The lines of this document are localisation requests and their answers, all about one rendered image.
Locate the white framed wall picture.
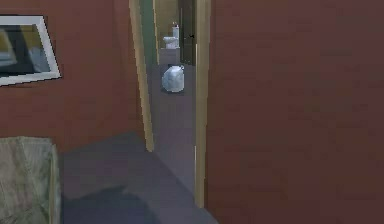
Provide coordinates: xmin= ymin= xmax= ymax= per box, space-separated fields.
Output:
xmin=0 ymin=14 xmax=62 ymax=87

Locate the dark room door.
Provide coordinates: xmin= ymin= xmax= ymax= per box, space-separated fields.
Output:
xmin=178 ymin=0 xmax=197 ymax=66

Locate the pale blue garbage bag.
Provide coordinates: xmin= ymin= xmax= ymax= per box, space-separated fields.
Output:
xmin=161 ymin=64 xmax=186 ymax=93

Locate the white toilet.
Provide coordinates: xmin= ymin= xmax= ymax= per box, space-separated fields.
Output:
xmin=162 ymin=21 xmax=181 ymax=50

